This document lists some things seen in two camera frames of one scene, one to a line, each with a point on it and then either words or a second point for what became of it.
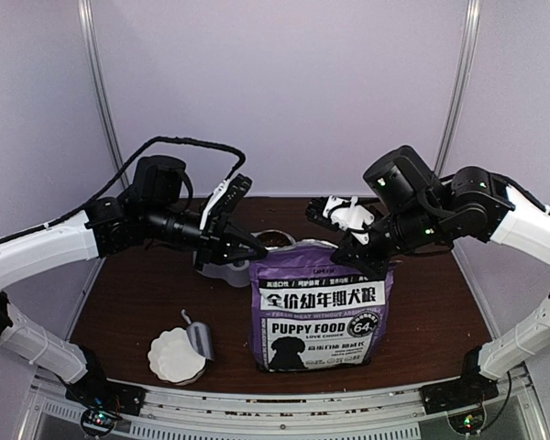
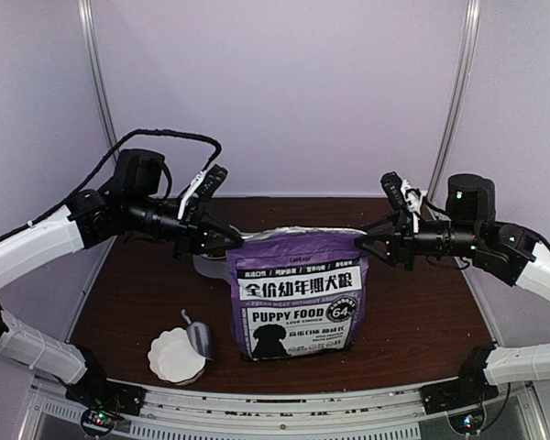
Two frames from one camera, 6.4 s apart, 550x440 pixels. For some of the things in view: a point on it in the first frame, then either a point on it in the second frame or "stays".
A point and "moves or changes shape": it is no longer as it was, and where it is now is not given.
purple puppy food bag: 309,313 moves or changes shape
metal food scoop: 200,337 stays
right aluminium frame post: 469,41 stays
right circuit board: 468,423 stays
